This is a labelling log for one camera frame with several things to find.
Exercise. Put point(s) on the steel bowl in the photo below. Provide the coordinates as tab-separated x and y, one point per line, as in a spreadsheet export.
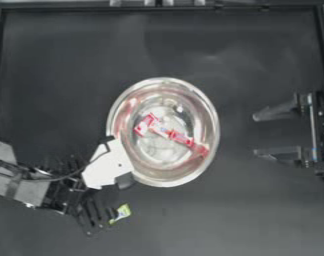
169	170

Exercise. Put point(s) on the black metal frame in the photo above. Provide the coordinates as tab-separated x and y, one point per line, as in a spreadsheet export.
58	5

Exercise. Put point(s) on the red candy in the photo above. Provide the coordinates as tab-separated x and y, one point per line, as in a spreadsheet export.
169	133
146	121
195	148

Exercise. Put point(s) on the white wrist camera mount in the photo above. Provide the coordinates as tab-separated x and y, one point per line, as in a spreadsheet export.
106	166

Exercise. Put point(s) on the green candy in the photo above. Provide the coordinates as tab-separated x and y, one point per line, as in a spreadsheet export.
123	211

